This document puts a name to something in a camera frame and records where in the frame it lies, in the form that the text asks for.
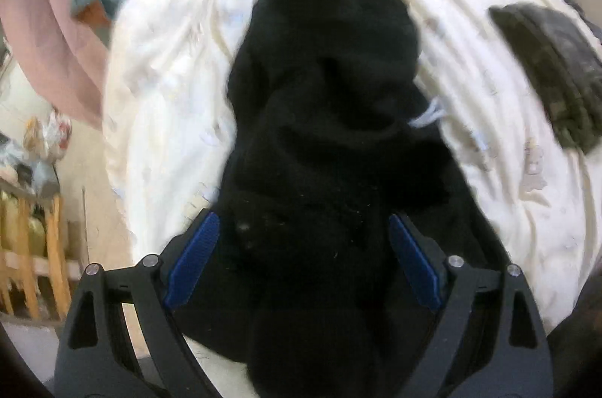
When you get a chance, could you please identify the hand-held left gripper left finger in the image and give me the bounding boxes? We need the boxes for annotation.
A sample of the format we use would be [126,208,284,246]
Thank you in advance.
[53,209,221,398]

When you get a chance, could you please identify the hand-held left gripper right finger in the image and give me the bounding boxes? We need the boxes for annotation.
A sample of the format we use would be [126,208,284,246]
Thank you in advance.
[388,212,553,398]

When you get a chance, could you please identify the black pants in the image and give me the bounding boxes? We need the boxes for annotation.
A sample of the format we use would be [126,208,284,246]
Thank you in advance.
[176,0,513,398]

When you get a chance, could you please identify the camouflage pants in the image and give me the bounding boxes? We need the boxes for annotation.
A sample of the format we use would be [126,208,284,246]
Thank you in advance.
[489,3,602,154]

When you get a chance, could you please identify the wooden rack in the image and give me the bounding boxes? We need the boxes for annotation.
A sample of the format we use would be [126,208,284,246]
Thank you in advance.
[0,186,83,323]

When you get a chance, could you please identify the cream printed blanket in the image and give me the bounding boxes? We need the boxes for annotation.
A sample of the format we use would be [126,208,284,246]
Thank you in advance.
[101,0,602,398]

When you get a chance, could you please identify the plastic bags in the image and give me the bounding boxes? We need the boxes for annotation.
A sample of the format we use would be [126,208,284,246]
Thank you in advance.
[23,111,73,163]

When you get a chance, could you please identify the pink curtain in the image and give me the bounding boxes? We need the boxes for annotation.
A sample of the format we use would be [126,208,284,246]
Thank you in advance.
[0,0,118,130]

